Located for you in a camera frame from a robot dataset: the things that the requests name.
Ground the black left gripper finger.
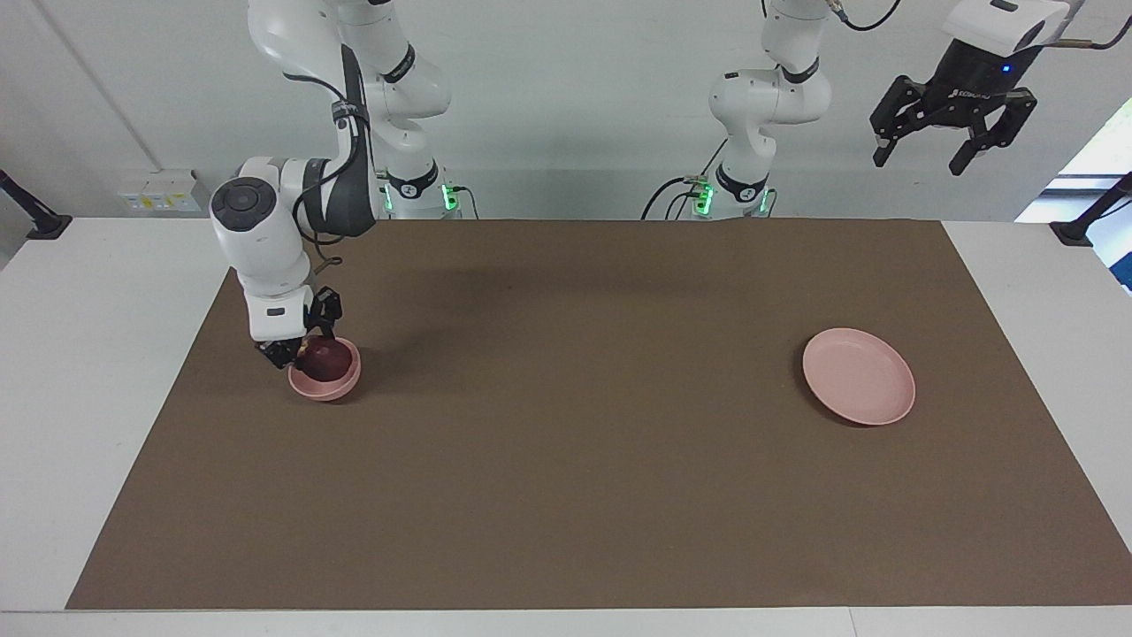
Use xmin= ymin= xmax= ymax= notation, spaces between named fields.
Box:
xmin=949 ymin=88 xmax=1037 ymax=176
xmin=870 ymin=76 xmax=929 ymax=167

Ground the dark red apple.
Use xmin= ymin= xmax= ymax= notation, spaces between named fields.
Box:
xmin=296 ymin=336 xmax=353 ymax=383

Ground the pink bowl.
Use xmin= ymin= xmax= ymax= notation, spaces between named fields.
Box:
xmin=288 ymin=337 xmax=363 ymax=403

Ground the pink plate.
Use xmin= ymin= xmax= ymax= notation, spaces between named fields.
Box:
xmin=802 ymin=327 xmax=916 ymax=426

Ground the bright window opening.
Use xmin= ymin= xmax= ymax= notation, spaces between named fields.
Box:
xmin=1014 ymin=97 xmax=1132 ymax=224

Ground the brown table mat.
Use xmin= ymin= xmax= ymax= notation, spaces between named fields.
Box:
xmin=66 ymin=219 xmax=1132 ymax=611

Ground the grey flat panel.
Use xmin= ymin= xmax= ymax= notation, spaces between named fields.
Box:
xmin=0 ymin=188 xmax=27 ymax=272

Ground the black left arm gripper cable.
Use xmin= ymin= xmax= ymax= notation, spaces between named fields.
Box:
xmin=830 ymin=0 xmax=905 ymax=33

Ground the black arm gripper cable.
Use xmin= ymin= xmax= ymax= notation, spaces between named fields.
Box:
xmin=830 ymin=0 xmax=905 ymax=33
xmin=283 ymin=44 xmax=371 ymax=271

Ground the black clamp mount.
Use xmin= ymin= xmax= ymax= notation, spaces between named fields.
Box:
xmin=0 ymin=169 xmax=73 ymax=242
xmin=1049 ymin=172 xmax=1132 ymax=248

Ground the black right arm gripper cable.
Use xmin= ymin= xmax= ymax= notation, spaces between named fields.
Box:
xmin=283 ymin=44 xmax=371 ymax=271

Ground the white wall socket box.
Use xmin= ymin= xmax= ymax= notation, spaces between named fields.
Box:
xmin=118 ymin=169 xmax=214 ymax=214

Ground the black left arm base cable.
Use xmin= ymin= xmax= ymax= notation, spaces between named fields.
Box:
xmin=642 ymin=133 xmax=731 ymax=220

